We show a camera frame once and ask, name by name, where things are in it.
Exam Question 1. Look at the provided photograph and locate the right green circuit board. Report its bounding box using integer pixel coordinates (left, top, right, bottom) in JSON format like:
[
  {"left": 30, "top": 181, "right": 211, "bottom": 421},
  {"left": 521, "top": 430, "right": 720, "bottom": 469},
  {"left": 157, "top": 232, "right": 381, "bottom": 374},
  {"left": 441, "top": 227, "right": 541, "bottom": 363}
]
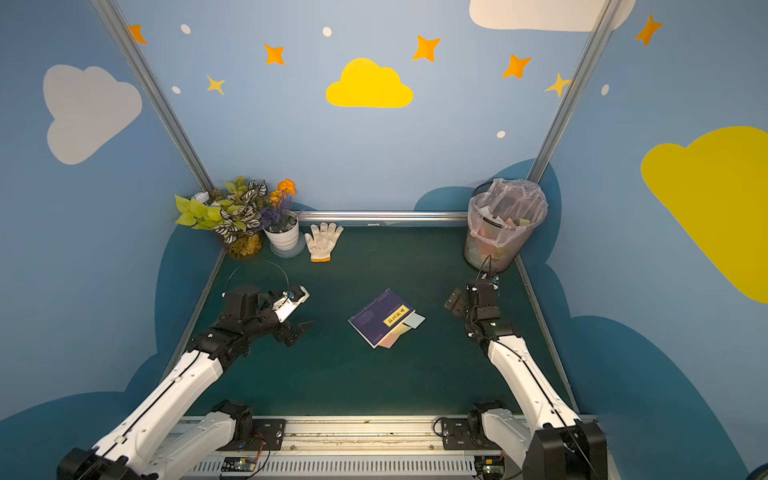
[{"left": 474, "top": 456, "right": 506, "bottom": 480}]

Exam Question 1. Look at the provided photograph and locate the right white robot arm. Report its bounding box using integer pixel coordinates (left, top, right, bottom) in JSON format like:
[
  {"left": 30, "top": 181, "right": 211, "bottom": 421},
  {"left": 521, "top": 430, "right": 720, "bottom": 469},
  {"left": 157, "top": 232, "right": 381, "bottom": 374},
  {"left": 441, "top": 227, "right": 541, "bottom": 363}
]
[{"left": 433, "top": 279, "right": 610, "bottom": 479}]

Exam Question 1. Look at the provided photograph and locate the dark blue book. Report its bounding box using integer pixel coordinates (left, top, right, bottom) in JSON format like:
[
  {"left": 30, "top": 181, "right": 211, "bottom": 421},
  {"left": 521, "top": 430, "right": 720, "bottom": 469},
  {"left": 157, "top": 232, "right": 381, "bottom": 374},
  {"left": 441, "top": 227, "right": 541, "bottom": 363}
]
[{"left": 348, "top": 289, "right": 416, "bottom": 348}]

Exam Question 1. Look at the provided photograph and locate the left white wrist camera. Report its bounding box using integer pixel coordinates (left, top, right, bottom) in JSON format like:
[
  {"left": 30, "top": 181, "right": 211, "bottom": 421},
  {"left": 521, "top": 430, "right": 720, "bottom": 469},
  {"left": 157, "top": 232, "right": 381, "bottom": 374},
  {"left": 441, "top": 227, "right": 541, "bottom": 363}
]
[{"left": 272, "top": 286, "right": 309, "bottom": 323}]

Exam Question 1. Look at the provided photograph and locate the green leafy plant pot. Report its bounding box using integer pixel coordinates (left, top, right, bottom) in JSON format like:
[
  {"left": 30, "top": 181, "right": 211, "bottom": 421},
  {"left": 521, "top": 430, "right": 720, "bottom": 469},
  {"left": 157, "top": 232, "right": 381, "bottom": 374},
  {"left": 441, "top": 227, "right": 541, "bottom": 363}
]
[{"left": 175, "top": 177, "right": 269, "bottom": 260}]

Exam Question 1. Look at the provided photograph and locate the trash bin with plastic bag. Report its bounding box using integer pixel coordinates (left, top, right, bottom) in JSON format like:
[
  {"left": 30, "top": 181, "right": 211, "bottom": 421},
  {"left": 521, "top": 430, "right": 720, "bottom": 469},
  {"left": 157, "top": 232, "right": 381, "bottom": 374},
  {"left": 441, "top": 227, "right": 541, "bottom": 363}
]
[{"left": 463, "top": 178, "right": 548, "bottom": 273}]

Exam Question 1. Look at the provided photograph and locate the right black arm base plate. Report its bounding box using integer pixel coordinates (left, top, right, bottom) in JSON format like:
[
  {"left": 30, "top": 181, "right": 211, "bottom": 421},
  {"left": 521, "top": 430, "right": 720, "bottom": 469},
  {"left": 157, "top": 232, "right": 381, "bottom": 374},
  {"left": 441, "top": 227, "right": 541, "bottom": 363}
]
[{"left": 433, "top": 417, "right": 500, "bottom": 451}]

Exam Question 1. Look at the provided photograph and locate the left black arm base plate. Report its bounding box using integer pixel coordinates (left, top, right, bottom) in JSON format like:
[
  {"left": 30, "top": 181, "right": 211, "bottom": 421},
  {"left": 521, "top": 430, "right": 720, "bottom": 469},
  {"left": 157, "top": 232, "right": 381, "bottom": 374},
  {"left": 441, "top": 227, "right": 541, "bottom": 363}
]
[{"left": 219, "top": 418, "right": 287, "bottom": 452}]

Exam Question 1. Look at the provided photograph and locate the green circuit board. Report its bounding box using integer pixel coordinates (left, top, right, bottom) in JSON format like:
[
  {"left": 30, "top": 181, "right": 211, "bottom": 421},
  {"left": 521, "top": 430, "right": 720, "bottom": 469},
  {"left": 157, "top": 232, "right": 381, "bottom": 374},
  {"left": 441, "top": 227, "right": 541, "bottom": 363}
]
[
  {"left": 474, "top": 456, "right": 506, "bottom": 480},
  {"left": 221, "top": 457, "right": 259, "bottom": 475}
]

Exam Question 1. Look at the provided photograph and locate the white pot with flowers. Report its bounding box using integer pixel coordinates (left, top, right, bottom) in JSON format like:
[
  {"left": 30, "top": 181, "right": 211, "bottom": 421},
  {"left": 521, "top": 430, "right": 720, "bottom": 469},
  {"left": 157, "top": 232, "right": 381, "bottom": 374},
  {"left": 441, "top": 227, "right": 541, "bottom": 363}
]
[{"left": 262, "top": 179, "right": 299, "bottom": 255}]

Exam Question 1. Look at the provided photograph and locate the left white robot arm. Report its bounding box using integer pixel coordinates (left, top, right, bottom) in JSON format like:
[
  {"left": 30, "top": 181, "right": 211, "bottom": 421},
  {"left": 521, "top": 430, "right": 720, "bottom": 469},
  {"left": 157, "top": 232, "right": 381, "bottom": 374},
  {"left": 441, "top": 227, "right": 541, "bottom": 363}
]
[{"left": 56, "top": 286, "right": 312, "bottom": 479}]

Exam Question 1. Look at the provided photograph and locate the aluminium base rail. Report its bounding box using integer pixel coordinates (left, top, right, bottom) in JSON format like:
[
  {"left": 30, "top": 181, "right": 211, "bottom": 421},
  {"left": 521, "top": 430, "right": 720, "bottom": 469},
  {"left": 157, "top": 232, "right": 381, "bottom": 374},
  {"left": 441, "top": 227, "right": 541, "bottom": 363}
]
[{"left": 184, "top": 413, "right": 500, "bottom": 479}]

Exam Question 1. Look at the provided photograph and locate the left green circuit board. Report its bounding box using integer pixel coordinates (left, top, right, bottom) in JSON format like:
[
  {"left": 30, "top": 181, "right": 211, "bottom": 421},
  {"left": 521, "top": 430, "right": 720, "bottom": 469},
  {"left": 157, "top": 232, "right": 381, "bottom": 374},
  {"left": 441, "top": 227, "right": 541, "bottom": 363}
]
[{"left": 221, "top": 457, "right": 259, "bottom": 475}]

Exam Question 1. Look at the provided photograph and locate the pink sticky note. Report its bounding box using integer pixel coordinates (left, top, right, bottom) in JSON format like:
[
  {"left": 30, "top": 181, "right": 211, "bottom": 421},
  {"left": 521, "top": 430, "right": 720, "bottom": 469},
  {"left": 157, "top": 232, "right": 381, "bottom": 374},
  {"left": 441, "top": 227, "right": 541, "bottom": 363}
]
[{"left": 378, "top": 332, "right": 401, "bottom": 349}]

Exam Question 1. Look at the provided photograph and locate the light blue sticky note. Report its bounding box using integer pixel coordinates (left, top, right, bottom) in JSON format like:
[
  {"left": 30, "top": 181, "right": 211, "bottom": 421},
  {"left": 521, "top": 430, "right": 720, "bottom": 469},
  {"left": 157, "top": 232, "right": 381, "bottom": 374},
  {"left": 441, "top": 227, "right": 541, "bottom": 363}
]
[{"left": 403, "top": 312, "right": 425, "bottom": 329}]

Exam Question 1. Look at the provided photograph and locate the white work glove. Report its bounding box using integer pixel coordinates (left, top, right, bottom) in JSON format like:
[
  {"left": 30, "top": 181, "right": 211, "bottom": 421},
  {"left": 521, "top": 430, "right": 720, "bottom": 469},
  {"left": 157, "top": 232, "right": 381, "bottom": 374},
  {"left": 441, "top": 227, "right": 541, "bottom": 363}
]
[{"left": 304, "top": 222, "right": 344, "bottom": 263}]

